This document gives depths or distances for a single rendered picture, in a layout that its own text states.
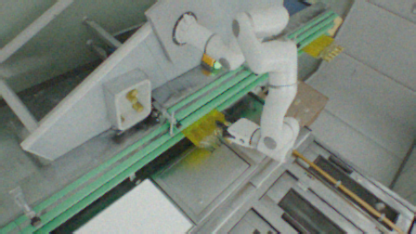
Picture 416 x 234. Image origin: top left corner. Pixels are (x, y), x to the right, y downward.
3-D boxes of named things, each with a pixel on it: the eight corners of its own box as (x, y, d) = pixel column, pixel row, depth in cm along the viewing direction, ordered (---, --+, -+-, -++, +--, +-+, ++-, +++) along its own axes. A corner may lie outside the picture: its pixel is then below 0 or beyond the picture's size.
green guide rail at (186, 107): (166, 111, 137) (177, 121, 133) (166, 110, 136) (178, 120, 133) (330, 11, 233) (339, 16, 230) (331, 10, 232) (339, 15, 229)
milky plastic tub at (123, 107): (108, 121, 130) (120, 132, 127) (102, 84, 114) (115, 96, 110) (139, 103, 140) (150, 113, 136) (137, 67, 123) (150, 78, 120)
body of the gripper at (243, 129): (249, 154, 103) (226, 140, 110) (266, 139, 109) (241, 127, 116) (250, 138, 99) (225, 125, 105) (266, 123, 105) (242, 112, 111)
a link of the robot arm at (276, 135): (277, 76, 93) (279, 133, 102) (254, 88, 85) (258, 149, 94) (302, 79, 88) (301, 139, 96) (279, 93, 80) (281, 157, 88)
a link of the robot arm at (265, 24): (227, 20, 98) (240, -9, 84) (261, 14, 101) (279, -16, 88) (240, 56, 94) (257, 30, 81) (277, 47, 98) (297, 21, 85)
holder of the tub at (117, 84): (110, 127, 134) (119, 137, 131) (102, 83, 114) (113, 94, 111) (139, 110, 144) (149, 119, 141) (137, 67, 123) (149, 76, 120)
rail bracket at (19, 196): (10, 195, 109) (39, 240, 100) (-7, 173, 96) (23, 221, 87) (23, 188, 111) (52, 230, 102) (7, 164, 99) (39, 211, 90)
